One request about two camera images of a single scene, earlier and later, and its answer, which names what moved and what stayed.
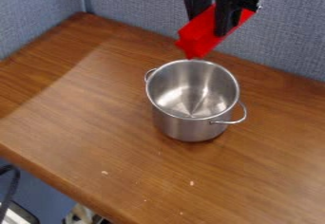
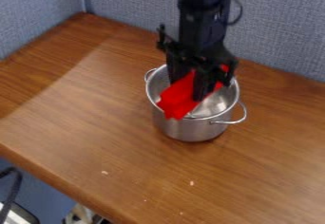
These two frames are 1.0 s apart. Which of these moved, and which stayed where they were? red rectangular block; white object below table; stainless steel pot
Moved: red rectangular block
Stayed: stainless steel pot; white object below table
